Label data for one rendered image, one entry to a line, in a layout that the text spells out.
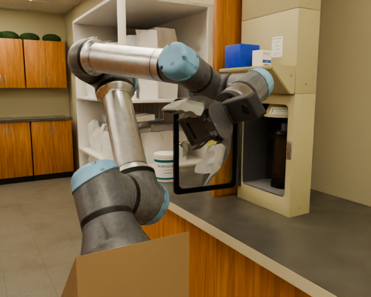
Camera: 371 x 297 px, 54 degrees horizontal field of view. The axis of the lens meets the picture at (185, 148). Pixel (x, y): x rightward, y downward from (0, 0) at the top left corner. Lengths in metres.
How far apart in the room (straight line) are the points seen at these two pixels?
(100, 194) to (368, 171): 1.25
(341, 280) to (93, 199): 0.67
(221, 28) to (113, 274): 1.19
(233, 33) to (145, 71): 0.90
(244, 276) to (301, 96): 0.67
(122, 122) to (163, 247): 0.40
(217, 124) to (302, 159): 0.82
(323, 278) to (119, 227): 0.57
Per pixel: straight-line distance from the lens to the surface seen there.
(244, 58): 1.49
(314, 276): 1.08
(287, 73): 1.37
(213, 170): 0.66
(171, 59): 0.77
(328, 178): 1.89
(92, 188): 0.81
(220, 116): 0.70
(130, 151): 0.98
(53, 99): 6.64
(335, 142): 1.84
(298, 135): 1.44
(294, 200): 1.48
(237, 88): 0.78
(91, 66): 1.01
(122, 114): 1.04
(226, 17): 1.68
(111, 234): 0.75
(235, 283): 1.38
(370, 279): 1.12
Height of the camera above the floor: 1.43
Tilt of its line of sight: 9 degrees down
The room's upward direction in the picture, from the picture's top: straight up
